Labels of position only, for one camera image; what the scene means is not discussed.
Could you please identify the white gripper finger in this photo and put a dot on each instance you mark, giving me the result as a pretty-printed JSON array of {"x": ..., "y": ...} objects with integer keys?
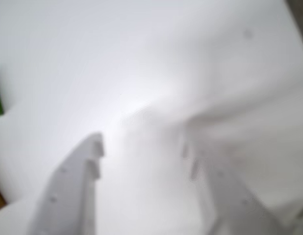
[
  {"x": 230, "y": 193},
  {"x": 65, "y": 191}
]

